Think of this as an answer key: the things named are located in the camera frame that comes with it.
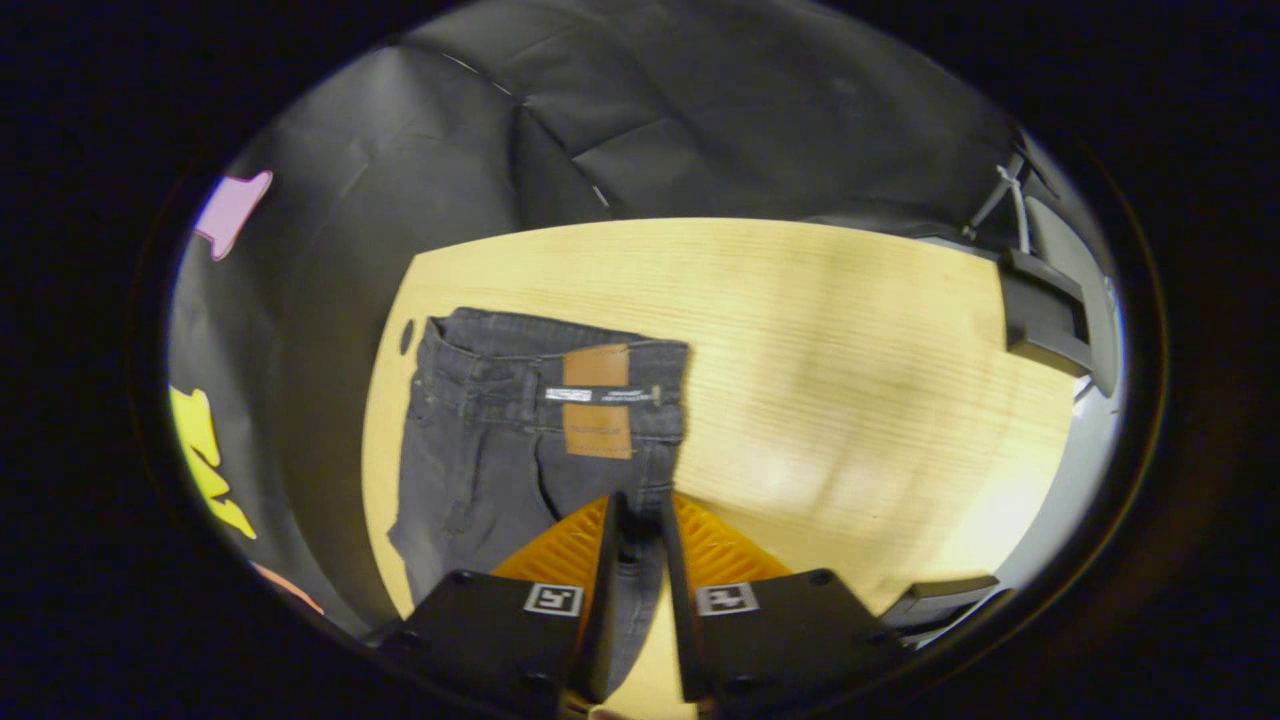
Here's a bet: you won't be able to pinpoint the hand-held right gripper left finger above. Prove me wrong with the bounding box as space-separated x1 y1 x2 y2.
385 492 629 716

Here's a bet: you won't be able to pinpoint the black backdrop cloth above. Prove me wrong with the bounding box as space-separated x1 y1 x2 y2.
165 0 1031 641

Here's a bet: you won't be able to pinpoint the dark grey jeans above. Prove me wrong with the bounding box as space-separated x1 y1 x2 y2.
388 307 691 693

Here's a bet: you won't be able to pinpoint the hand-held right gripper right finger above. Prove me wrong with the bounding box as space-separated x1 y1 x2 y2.
660 490 906 716

